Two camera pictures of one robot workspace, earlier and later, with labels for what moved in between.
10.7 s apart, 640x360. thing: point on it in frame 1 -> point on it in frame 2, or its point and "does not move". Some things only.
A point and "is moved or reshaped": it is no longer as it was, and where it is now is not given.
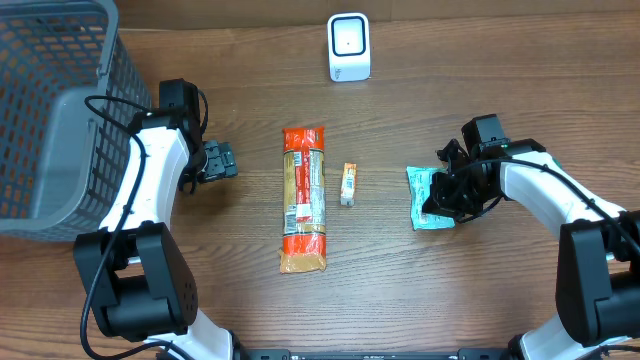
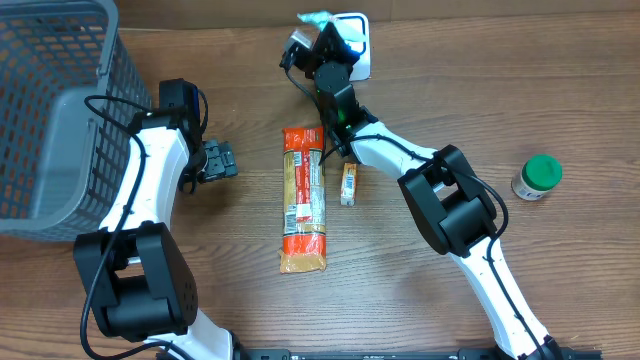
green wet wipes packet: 420,180 is moved or reshaped
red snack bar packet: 304,238 does not move
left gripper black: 220,161 does not move
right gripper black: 438,201 -> 329,41
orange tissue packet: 347,194 does not move
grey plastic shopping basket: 69,88 does not move
